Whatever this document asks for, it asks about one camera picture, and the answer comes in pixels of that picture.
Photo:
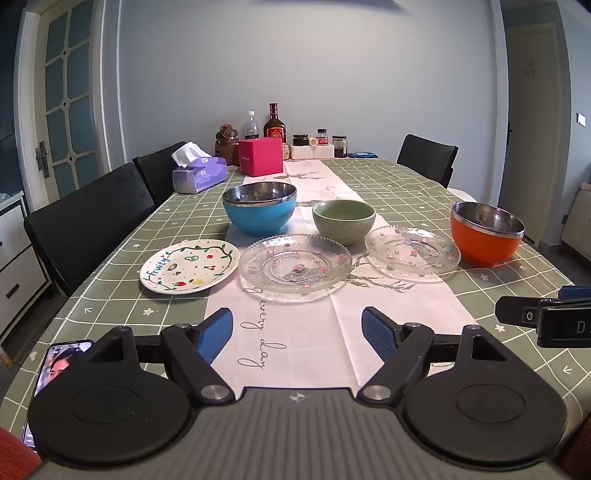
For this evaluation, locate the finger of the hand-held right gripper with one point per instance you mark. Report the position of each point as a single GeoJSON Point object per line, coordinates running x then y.
{"type": "Point", "coordinates": [515, 311]}
{"type": "Point", "coordinates": [577, 293]}

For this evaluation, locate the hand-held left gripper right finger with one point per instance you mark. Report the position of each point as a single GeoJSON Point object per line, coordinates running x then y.
{"type": "Point", "coordinates": [378, 332]}

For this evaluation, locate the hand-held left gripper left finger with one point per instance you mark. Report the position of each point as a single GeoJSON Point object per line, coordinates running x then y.
{"type": "Point", "coordinates": [214, 334]}

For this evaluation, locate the white fruit-printed plate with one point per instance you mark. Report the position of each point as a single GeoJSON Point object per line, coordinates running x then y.
{"type": "Point", "coordinates": [189, 267]}

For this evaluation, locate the orange steel-lined bowl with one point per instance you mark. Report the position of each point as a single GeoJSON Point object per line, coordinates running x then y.
{"type": "Point", "coordinates": [480, 247]}

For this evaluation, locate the clear glass plate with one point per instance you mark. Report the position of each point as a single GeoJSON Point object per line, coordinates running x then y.
{"type": "Point", "coordinates": [295, 267]}
{"type": "Point", "coordinates": [413, 254]}

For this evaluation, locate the green ceramic bowl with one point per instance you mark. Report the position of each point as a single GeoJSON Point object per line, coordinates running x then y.
{"type": "Point", "coordinates": [344, 228]}

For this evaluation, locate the blue steel-lined bowl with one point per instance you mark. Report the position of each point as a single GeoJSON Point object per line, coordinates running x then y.
{"type": "Point", "coordinates": [258, 217]}

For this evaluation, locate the person's left forearm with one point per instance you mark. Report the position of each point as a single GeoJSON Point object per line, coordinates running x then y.
{"type": "Point", "coordinates": [16, 457]}

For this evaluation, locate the person's right forearm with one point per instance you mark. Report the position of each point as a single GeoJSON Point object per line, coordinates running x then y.
{"type": "Point", "coordinates": [577, 452]}

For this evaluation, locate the cream sofa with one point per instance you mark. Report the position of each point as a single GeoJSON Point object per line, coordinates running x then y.
{"type": "Point", "coordinates": [577, 221]}

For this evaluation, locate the white deer-print table runner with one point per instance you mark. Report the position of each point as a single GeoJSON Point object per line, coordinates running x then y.
{"type": "Point", "coordinates": [300, 332]}

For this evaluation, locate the green checkered tablecloth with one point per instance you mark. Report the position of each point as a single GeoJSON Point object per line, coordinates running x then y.
{"type": "Point", "coordinates": [415, 194]}

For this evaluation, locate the purple tissue box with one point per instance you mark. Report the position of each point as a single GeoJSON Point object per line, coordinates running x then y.
{"type": "Point", "coordinates": [201, 175]}

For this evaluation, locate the plain white door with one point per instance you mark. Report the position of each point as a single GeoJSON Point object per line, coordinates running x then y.
{"type": "Point", "coordinates": [531, 138]}

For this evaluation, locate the large black chair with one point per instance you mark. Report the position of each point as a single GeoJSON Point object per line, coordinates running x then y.
{"type": "Point", "coordinates": [87, 226]}

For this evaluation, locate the smartphone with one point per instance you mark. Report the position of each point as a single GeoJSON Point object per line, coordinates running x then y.
{"type": "Point", "coordinates": [51, 369]}

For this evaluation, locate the blue flat packet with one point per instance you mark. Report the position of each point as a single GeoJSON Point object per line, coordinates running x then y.
{"type": "Point", "coordinates": [362, 155]}

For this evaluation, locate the pink box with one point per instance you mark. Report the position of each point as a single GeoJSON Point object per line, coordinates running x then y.
{"type": "Point", "coordinates": [261, 157]}

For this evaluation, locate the dark glass jar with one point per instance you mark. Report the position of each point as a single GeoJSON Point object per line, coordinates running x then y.
{"type": "Point", "coordinates": [339, 146]}

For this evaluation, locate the white storage box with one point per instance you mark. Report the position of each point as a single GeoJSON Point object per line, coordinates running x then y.
{"type": "Point", "coordinates": [311, 152]}

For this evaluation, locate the beige small box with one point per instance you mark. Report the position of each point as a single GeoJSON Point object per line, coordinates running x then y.
{"type": "Point", "coordinates": [286, 151]}

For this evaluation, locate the red-label small bottle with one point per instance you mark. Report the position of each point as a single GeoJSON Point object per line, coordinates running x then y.
{"type": "Point", "coordinates": [322, 137]}

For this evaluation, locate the white drawer cabinet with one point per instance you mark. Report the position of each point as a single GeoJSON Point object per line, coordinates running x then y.
{"type": "Point", "coordinates": [18, 267]}

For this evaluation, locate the small black jar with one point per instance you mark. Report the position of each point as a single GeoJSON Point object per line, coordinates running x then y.
{"type": "Point", "coordinates": [300, 140]}

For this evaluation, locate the clear water bottle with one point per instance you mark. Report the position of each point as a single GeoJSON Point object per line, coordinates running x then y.
{"type": "Point", "coordinates": [251, 127]}

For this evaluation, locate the dark liquor bottle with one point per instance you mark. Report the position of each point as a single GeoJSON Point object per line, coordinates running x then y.
{"type": "Point", "coordinates": [274, 127]}

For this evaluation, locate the white glass-panel door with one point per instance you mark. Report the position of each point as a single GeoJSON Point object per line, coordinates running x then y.
{"type": "Point", "coordinates": [69, 92]}

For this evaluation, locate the wall light switch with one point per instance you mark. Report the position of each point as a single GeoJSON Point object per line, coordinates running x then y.
{"type": "Point", "coordinates": [581, 119]}

